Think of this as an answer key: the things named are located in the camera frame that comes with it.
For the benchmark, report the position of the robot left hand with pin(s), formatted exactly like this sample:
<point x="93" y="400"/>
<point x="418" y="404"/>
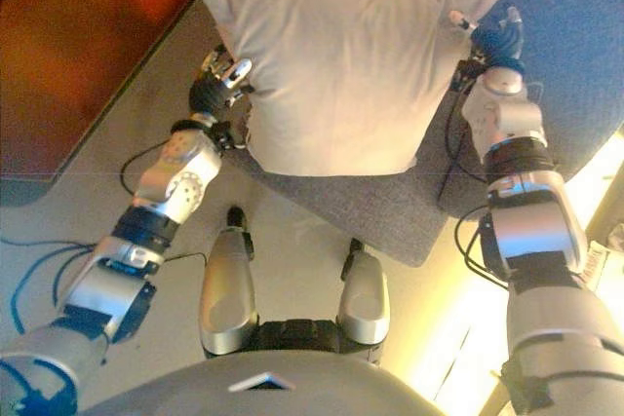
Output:
<point x="214" y="89"/>

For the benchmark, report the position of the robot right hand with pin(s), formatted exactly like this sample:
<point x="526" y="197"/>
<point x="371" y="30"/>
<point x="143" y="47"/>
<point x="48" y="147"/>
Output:
<point x="502" y="43"/>

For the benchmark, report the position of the white fringed cushion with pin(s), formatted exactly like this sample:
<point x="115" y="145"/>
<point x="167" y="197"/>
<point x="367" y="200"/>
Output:
<point x="341" y="80"/>

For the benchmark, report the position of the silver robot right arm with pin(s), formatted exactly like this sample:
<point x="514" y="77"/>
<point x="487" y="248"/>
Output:
<point x="531" y="231"/>

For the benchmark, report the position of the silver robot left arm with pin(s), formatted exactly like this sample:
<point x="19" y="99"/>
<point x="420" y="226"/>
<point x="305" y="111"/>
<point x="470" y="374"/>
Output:
<point x="180" y="177"/>

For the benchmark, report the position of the dark glossy wooden table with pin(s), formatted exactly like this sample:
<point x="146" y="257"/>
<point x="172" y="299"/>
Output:
<point x="73" y="60"/>

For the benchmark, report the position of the silver robot left leg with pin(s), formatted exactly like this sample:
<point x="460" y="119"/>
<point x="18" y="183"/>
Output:
<point x="229" y="289"/>

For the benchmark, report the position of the silver robot leg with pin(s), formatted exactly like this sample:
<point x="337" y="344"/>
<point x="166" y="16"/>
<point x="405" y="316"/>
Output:
<point x="365" y="299"/>
<point x="229" y="289"/>

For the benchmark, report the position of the grey fabric armchair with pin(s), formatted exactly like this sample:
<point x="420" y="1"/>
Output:
<point x="380" y="211"/>

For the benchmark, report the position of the silver robot right leg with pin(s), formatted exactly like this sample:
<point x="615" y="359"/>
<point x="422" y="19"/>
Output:
<point x="365" y="299"/>

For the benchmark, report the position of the grey robot torso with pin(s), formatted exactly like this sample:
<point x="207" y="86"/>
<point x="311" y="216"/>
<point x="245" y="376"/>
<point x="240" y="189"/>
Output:
<point x="273" y="387"/>

